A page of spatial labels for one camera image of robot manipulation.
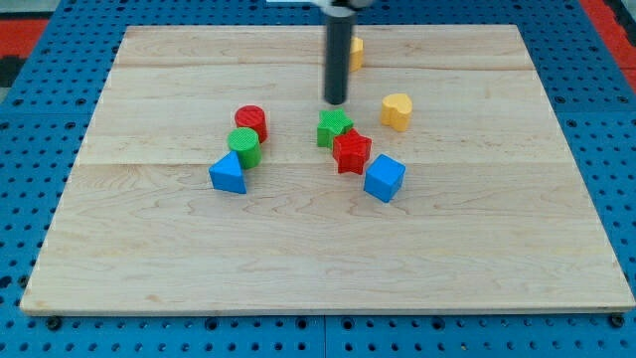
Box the green star block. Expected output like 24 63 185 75
316 108 354 148

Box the light wooden board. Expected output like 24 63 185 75
21 25 635 316

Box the blue cube block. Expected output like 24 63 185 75
364 154 406 203

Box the green cylinder block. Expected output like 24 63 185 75
227 127 261 169

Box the yellow block behind rod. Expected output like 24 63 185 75
349 37 364 73

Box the red star block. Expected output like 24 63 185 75
332 128 373 175

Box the blue triangle block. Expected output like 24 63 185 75
209 151 246 194

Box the yellow heart block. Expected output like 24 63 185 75
380 93 412 132

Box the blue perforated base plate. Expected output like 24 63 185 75
1 0 635 357

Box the red cylinder block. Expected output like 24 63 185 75
235 104 268 143

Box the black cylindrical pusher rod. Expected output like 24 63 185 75
323 6 356 105

